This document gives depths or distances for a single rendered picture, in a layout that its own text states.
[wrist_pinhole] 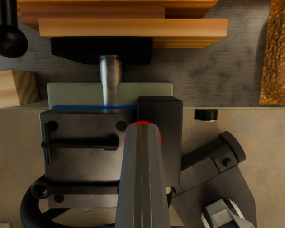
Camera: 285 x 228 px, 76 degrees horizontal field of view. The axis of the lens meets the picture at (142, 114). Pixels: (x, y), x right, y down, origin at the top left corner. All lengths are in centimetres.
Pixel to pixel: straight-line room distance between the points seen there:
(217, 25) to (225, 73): 9
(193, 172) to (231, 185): 25
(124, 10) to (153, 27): 4
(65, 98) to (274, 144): 142
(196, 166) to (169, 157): 96
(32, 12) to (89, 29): 7
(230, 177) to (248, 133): 33
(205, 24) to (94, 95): 13
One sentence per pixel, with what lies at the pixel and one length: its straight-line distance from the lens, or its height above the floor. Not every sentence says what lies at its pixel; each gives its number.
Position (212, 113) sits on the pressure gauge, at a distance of 51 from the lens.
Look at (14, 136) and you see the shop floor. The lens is 148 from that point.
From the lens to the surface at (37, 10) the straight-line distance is 25.
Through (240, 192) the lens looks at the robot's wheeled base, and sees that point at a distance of 133.
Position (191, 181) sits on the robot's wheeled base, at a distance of 116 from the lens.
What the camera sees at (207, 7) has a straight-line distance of 25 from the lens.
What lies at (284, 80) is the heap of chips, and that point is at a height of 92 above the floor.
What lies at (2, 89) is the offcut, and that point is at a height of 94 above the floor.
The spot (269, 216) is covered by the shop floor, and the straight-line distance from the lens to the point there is 176.
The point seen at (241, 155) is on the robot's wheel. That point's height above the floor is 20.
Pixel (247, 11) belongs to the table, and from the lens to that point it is 31.
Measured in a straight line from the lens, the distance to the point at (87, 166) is 19.
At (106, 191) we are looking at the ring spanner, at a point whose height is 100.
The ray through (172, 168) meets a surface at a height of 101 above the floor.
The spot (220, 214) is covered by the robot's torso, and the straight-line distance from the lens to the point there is 111.
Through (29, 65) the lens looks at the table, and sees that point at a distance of 30.
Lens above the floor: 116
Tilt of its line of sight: 80 degrees down
